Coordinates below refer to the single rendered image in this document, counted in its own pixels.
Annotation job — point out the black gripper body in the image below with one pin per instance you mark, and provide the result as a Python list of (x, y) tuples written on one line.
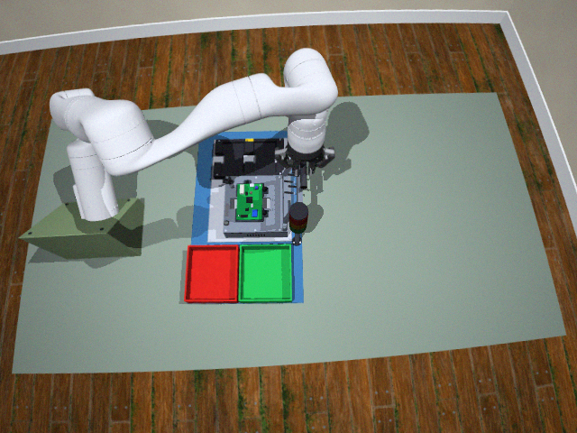
[(304, 156)]

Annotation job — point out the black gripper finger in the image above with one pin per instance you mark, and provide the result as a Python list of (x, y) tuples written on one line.
[(285, 161), (321, 161)]

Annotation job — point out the red bin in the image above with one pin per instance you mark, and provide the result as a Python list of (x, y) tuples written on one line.
[(210, 274)]

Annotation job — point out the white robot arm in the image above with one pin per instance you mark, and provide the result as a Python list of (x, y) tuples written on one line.
[(122, 142)]

